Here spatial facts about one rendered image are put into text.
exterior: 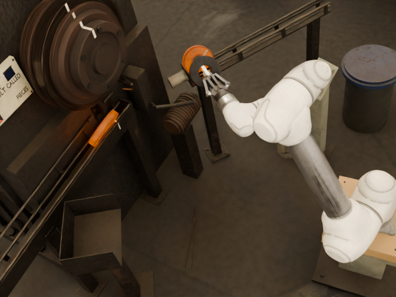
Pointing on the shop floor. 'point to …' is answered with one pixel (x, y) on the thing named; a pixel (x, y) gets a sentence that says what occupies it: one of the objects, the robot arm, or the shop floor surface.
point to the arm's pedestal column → (356, 276)
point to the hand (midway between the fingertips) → (205, 72)
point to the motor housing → (184, 134)
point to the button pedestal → (319, 119)
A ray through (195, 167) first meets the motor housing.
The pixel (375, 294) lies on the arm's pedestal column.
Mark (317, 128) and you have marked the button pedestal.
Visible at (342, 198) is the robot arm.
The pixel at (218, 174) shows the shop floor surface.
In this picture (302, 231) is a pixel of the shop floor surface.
